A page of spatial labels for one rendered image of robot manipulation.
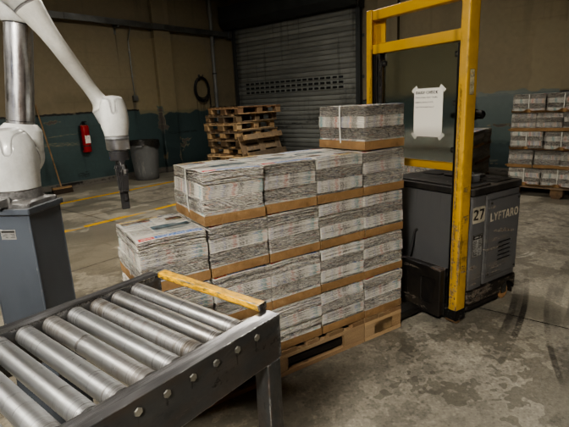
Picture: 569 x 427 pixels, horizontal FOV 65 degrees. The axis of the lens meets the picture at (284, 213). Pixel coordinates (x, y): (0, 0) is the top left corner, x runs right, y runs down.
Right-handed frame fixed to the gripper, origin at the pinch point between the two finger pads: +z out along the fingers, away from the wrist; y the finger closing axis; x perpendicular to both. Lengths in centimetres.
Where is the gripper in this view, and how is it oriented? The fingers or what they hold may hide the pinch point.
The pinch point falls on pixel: (124, 200)
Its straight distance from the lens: 194.5
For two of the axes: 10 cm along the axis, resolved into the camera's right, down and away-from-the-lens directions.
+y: -5.4, -1.8, 8.2
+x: -8.4, 1.7, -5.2
